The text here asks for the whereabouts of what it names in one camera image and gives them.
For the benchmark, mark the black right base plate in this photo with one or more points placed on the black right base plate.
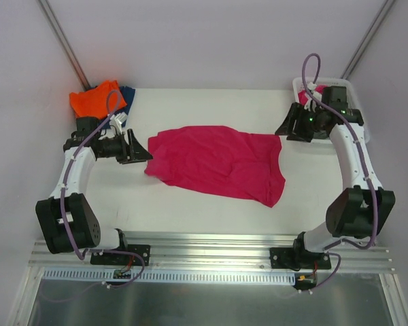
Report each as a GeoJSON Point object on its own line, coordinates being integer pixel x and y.
{"type": "Point", "coordinates": [290, 259]}

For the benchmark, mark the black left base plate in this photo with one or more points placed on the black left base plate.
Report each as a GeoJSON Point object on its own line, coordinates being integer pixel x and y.
{"type": "Point", "coordinates": [136, 255]}

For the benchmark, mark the corner metal post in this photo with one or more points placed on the corner metal post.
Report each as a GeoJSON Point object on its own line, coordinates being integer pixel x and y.
{"type": "Point", "coordinates": [380, 17]}
{"type": "Point", "coordinates": [53, 22]}

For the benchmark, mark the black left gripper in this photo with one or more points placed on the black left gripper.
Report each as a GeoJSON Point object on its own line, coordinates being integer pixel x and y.
{"type": "Point", "coordinates": [125, 147]}

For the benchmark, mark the white plastic laundry basket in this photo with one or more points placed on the white plastic laundry basket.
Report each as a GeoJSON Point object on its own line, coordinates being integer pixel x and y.
{"type": "Point", "coordinates": [352, 98]}

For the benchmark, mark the aluminium mounting rail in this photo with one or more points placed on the aluminium mounting rail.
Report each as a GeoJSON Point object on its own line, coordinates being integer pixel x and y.
{"type": "Point", "coordinates": [245, 252]}

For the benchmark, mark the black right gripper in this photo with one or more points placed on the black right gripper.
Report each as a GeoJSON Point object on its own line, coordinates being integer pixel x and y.
{"type": "Point", "coordinates": [302, 123]}

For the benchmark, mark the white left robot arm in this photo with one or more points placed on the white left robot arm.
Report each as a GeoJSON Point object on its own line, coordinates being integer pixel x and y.
{"type": "Point", "coordinates": [67, 221]}

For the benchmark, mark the folded orange t shirt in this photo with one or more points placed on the folded orange t shirt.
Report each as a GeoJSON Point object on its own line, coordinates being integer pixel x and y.
{"type": "Point", "coordinates": [94, 103]}

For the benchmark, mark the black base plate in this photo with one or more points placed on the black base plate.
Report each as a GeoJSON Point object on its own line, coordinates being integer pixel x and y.
{"type": "Point", "coordinates": [290, 259]}
{"type": "Point", "coordinates": [136, 255]}

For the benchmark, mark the right corner metal post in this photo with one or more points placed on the right corner metal post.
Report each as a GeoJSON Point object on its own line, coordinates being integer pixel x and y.
{"type": "Point", "coordinates": [380, 17]}

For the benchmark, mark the left corner metal post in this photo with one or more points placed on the left corner metal post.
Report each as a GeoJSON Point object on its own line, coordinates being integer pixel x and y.
{"type": "Point", "coordinates": [53, 22]}

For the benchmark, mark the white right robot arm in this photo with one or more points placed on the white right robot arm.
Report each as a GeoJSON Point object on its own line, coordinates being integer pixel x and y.
{"type": "Point", "coordinates": [360, 211]}

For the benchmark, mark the white slotted cable duct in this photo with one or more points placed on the white slotted cable duct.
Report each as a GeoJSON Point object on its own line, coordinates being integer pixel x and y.
{"type": "Point", "coordinates": [171, 276]}

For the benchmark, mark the folded blue t shirt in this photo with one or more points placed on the folded blue t shirt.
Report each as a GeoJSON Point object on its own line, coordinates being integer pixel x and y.
{"type": "Point", "coordinates": [128, 95]}

